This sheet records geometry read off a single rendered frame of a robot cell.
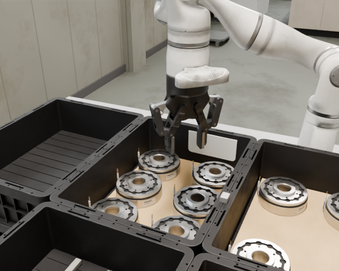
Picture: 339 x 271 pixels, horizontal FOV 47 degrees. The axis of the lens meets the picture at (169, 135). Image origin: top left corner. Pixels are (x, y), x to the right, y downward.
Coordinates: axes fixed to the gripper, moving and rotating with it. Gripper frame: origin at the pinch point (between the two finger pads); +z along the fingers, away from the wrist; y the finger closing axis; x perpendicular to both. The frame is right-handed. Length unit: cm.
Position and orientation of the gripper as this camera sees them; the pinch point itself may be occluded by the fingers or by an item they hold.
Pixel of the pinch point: (185, 143)
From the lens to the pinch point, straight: 74.3
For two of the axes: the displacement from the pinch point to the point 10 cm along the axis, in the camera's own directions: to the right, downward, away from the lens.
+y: -9.4, 1.6, -3.0
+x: 3.4, 4.5, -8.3
